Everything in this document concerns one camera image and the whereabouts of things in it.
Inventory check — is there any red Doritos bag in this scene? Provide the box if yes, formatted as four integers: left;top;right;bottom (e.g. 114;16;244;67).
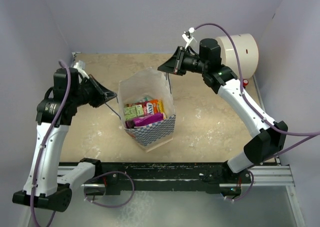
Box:
141;99;160;116

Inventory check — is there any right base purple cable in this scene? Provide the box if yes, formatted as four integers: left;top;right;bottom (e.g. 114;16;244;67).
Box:
223;170;255;203

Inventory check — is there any red black button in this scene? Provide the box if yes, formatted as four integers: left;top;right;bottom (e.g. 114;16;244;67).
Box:
243;79;249;87

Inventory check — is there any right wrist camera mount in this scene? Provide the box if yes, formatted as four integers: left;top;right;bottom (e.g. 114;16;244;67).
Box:
181;27;197;49

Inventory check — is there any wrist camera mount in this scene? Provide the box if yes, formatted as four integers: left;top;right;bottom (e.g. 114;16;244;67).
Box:
72;60;90;79
181;27;197;49

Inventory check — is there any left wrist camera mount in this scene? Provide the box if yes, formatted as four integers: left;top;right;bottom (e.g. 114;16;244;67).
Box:
72;60;90;79

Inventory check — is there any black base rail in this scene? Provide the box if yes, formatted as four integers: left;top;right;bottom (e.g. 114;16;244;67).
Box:
84;162;252;196

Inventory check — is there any purple snack bag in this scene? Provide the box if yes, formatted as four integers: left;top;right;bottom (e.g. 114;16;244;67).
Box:
125;112;166;129

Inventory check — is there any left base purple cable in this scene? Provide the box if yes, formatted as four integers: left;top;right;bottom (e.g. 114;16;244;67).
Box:
83;171;136;209

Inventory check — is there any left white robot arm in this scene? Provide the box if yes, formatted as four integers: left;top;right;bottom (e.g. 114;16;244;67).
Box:
12;67;117;212

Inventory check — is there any green snack pack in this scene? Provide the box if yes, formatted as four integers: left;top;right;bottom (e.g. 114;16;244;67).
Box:
123;104;145;121

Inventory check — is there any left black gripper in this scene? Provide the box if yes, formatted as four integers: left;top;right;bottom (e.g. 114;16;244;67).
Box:
71;74;117;108

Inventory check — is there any white cylindrical container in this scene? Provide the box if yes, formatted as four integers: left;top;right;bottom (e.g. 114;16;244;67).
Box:
215;33;259;79

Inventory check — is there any aluminium frame rail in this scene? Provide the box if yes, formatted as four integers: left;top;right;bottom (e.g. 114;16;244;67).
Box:
250;166;295;187

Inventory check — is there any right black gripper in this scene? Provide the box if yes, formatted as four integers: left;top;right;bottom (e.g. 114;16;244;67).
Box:
158;46;208;76

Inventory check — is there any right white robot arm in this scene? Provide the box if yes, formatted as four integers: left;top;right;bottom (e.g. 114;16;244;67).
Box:
157;38;288;183

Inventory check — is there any colourful candy bag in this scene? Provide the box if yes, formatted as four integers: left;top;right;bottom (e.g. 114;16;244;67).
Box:
156;100;165;114

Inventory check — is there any blue checkered paper bag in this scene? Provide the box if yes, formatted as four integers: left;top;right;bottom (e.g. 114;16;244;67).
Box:
117;67;176;152

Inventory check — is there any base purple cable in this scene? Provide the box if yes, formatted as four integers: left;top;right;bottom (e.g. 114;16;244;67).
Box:
223;170;255;203
83;171;136;209

